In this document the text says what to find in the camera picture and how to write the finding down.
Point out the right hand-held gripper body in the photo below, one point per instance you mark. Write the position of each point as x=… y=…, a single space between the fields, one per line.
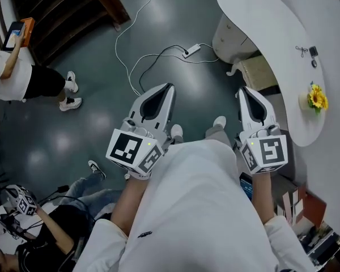
x=272 y=152

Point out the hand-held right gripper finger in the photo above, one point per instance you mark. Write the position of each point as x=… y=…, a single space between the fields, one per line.
x=266 y=105
x=242 y=106

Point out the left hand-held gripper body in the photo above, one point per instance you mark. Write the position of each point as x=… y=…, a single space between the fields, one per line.
x=136 y=152

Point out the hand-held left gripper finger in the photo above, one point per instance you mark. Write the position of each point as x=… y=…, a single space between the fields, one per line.
x=170 y=103
x=143 y=98

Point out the person's right forearm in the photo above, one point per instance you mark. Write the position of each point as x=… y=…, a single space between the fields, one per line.
x=262 y=197

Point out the person's left forearm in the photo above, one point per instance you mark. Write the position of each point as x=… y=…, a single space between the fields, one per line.
x=130 y=203

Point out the white dressing table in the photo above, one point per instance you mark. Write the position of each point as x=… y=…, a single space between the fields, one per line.
x=266 y=24

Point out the person's right white shoe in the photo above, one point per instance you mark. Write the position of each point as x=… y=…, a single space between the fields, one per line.
x=219 y=121

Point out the person's white shoe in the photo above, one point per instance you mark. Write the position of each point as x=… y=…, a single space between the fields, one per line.
x=219 y=121
x=176 y=130

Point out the person's left white shoe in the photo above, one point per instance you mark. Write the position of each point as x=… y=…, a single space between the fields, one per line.
x=176 y=130

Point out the person's grey trouser leg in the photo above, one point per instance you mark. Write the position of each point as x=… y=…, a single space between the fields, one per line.
x=216 y=136

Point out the blue box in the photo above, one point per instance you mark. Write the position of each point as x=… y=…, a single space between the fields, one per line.
x=246 y=187

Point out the sunflower bouquet in vase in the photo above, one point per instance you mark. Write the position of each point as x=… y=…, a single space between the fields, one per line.
x=317 y=98

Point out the white power strip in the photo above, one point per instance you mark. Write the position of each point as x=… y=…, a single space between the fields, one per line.
x=191 y=51

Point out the small black oval gadget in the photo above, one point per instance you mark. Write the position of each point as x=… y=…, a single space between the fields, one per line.
x=314 y=63

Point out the red brown cardboard box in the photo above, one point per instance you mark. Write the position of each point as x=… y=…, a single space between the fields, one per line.
x=311 y=205

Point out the small black square gadget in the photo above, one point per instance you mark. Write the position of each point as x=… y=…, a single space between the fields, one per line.
x=313 y=51

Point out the person's white shirt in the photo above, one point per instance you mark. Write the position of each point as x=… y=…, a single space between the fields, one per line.
x=198 y=208

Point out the black microphone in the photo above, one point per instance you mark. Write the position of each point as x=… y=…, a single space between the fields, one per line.
x=59 y=190

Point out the black equipment case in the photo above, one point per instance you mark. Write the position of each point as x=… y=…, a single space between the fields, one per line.
x=320 y=245

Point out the dark wooden staircase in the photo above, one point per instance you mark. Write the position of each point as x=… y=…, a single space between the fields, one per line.
x=62 y=13

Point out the tablet with orange case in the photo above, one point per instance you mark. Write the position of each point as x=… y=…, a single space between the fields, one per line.
x=12 y=35

